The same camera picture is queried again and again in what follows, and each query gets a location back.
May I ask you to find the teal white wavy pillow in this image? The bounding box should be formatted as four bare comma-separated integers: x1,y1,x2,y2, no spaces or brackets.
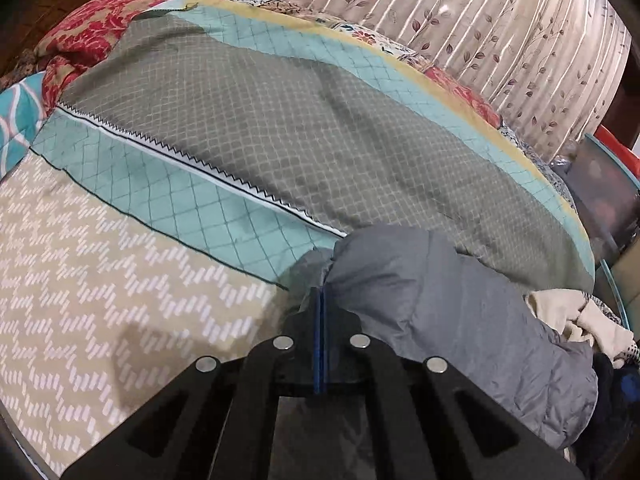
0,72,51,181

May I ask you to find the leaf print curtain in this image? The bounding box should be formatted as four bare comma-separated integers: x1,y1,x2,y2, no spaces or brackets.
180,0,632,161

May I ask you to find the cream fleece cloth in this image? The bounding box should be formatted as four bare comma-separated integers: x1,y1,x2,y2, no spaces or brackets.
525,290,637,361

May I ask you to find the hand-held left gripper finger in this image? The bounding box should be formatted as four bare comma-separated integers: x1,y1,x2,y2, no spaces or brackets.
320,287,586,480
60,287,321,480

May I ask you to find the red floral pillow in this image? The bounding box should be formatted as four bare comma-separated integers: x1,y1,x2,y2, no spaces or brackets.
35,0,241,106

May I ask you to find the clear plastic storage box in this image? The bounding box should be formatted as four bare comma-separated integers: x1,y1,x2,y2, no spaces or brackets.
562,135,640,261

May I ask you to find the floral patchwork quilt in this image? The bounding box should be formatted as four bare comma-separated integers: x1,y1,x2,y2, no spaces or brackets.
225,0,576,196

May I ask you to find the red box lid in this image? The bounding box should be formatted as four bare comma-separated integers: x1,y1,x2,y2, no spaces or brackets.
595,125,640,173

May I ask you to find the black cloth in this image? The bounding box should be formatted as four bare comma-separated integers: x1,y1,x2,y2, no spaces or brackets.
592,352,640,416

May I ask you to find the patterned teal beige bedspread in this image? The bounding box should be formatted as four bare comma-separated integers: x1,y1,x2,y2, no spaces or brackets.
0,0,597,480

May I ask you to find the grey puffer jacket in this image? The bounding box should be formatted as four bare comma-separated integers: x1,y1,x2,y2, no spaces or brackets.
277,225,601,480

